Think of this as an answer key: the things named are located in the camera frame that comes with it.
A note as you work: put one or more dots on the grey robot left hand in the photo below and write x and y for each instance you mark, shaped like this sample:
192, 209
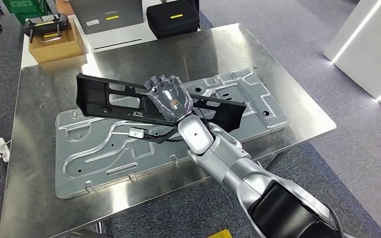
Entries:
169, 98

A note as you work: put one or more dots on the black plastic car part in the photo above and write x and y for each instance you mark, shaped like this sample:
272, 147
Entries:
92, 98

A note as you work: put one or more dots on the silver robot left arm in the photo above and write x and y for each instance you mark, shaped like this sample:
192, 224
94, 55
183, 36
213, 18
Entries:
230, 161

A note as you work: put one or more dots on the stainless steel workbench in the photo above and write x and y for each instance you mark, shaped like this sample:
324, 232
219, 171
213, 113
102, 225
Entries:
230, 49

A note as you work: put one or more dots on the black case yellow label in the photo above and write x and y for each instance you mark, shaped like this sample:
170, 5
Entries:
170, 26

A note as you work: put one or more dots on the white desk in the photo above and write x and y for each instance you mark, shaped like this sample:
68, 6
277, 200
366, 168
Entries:
118, 41

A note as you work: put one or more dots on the stamped sheet metal panel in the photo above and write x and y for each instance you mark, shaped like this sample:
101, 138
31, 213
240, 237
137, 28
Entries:
111, 151

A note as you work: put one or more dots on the grey laptop yellow sticker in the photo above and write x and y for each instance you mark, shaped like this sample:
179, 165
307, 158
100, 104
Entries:
111, 10

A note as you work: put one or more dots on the cardboard box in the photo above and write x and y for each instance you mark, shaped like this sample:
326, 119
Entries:
55, 52

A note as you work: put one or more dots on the black yellow remote controller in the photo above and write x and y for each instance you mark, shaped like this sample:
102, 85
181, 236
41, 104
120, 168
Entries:
46, 25

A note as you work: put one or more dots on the yellow floor tape strip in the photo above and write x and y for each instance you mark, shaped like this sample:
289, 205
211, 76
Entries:
220, 234

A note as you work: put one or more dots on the green plastic crate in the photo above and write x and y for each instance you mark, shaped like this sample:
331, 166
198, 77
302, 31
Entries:
23, 6

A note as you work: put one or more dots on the white power strip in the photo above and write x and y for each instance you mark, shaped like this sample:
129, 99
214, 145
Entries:
2, 149

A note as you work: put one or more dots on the white display stand lit edges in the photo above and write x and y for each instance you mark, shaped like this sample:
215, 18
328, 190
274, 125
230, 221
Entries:
368, 59

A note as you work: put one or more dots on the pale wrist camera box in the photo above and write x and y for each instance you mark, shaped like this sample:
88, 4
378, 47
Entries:
137, 133

